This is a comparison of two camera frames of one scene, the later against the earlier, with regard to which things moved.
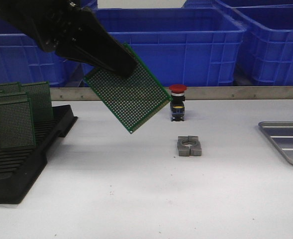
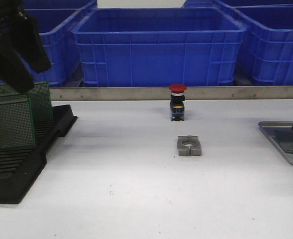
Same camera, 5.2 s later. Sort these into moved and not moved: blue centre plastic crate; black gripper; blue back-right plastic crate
Moved: black gripper
Not moved: blue centre plastic crate; blue back-right plastic crate
